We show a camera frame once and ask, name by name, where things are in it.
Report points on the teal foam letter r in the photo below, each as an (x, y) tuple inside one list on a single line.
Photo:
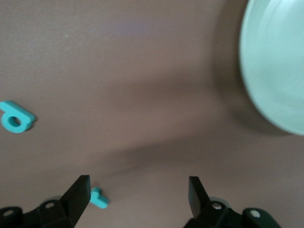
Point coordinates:
[(99, 200)]

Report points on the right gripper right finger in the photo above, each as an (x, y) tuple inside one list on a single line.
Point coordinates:
[(197, 202)]

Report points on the pale green plate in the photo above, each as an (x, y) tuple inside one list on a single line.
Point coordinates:
[(275, 59)]

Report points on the teal foam letter p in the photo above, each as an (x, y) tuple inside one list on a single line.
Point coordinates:
[(22, 116)]

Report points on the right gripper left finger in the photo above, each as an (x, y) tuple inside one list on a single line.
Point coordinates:
[(76, 202)]

